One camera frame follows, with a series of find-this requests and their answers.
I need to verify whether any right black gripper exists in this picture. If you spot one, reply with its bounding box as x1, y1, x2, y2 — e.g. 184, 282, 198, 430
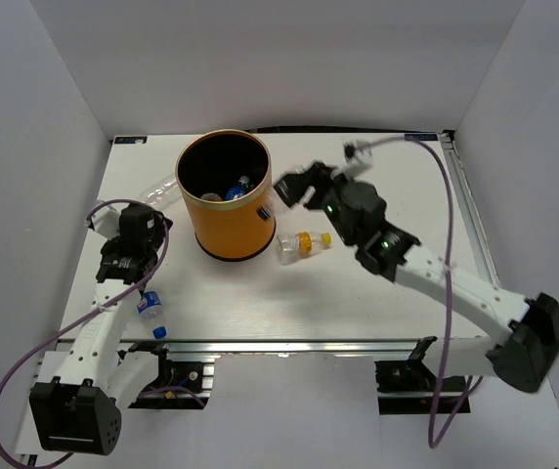
283, 162, 358, 249

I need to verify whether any red label red cap bottle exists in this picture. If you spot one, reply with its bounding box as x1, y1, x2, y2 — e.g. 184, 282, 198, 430
201, 192, 223, 202

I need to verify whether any black label black cap bottle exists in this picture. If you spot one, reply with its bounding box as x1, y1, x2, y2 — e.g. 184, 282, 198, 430
256, 189, 291, 221

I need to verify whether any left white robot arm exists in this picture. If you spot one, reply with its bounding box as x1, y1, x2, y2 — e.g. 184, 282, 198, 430
29, 202, 174, 455

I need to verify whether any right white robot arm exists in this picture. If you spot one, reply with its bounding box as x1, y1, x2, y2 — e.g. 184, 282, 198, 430
274, 161, 559, 394

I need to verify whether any blue bottle inside bin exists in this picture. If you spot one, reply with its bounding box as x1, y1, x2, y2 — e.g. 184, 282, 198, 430
225, 176, 250, 201

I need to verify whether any orange cylindrical bin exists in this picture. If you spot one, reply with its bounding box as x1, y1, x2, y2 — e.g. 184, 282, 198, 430
175, 129, 276, 262

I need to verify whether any blue label blue cap bottle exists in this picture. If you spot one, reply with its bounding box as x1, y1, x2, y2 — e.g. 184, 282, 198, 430
137, 290, 168, 340

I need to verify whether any orange label yellow cap bottle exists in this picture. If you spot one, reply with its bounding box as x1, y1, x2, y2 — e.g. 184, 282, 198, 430
277, 232, 332, 265

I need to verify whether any clear crushed plastic bottle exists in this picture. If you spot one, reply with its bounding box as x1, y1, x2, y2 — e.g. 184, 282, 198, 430
139, 175, 182, 212

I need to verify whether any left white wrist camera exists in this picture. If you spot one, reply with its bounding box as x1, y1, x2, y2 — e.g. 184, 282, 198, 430
84, 200, 120, 239

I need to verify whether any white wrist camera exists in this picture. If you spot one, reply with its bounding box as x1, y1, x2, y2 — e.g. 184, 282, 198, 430
84, 200, 120, 239
342, 141, 373, 179

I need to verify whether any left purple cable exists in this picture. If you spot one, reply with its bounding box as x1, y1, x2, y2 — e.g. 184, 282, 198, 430
0, 197, 171, 465

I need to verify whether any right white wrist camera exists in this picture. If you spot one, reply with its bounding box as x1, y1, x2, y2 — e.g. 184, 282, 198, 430
342, 141, 373, 179

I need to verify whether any front aluminium table rail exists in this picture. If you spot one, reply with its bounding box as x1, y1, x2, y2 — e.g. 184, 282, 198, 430
57, 337, 437, 358

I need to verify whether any aluminium table rail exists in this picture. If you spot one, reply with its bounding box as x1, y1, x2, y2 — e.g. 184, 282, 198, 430
57, 337, 437, 358
438, 130, 501, 287

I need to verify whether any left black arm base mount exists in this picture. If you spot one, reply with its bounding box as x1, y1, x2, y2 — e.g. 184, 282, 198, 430
117, 341, 214, 410

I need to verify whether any right aluminium table rail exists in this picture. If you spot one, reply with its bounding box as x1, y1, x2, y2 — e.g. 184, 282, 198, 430
438, 130, 501, 287

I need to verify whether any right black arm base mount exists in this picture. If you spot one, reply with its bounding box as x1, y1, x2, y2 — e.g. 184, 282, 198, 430
373, 335, 471, 415

